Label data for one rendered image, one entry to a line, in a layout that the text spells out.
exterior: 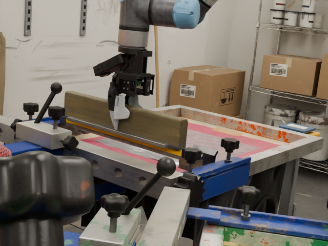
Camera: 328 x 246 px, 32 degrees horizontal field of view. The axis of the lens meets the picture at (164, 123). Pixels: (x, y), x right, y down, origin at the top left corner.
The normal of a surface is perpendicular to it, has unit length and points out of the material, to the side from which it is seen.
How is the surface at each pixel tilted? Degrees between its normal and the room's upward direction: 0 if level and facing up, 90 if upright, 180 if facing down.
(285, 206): 90
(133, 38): 90
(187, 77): 89
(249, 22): 90
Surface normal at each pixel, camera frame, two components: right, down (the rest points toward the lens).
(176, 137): -0.62, 0.12
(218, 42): 0.78, 0.20
